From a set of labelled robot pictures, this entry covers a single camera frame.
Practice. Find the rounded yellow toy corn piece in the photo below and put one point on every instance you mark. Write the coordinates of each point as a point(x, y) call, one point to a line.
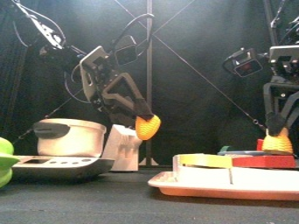
point(147, 127)

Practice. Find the tapered yellow toy corn piece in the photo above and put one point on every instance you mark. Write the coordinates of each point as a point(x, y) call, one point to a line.
point(277, 144)

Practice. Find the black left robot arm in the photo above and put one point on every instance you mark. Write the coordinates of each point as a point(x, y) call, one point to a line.
point(46, 31)

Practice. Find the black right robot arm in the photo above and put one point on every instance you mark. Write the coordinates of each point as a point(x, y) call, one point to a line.
point(286, 20)

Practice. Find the red toy cylinder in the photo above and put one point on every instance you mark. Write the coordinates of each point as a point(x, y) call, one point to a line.
point(259, 145)

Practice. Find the white plastic block holder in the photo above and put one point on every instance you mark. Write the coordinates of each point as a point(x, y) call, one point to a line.
point(123, 148)

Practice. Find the blue grey toy plate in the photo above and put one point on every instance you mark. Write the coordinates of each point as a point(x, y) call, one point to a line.
point(241, 152)

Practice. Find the red toy block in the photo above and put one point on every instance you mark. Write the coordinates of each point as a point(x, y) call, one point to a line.
point(265, 162)

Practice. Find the small green toy piece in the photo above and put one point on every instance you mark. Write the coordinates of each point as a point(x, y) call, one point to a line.
point(225, 148)

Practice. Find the yellow green toy slab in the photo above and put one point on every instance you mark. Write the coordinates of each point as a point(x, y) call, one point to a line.
point(206, 161)

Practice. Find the silver kitchen scale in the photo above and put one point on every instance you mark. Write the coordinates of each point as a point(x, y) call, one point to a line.
point(58, 167)

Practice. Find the white divided box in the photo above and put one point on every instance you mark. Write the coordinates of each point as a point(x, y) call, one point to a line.
point(206, 175)

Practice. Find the pink plastic tray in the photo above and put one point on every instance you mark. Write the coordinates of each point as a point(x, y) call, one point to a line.
point(218, 191)

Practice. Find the green toy vegetable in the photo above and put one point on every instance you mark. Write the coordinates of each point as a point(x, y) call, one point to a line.
point(6, 163)

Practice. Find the vertical metal frame pole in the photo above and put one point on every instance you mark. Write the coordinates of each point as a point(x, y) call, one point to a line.
point(149, 87)

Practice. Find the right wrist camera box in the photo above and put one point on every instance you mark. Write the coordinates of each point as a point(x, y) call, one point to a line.
point(246, 65)

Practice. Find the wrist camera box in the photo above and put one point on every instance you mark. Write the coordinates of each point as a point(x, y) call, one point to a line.
point(126, 52)
point(246, 65)

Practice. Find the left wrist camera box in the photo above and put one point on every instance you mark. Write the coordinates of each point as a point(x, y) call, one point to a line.
point(126, 52)

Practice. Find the diagonal frame brace rod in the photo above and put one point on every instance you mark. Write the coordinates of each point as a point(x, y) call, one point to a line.
point(202, 76)
point(58, 109)

